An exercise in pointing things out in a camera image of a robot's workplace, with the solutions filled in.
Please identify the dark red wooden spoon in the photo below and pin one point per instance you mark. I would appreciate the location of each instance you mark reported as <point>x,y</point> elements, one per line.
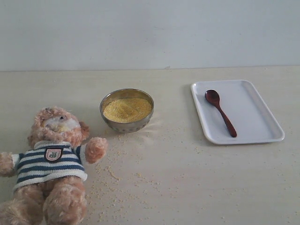
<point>213,98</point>

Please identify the plush teddy bear striped shirt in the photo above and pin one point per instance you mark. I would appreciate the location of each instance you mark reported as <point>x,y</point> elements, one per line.
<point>51,174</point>

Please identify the steel bowl of millet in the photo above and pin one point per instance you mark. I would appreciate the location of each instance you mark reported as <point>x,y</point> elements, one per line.
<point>127,110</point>

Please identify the white plastic tray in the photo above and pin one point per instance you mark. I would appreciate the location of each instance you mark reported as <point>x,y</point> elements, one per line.
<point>245,108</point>

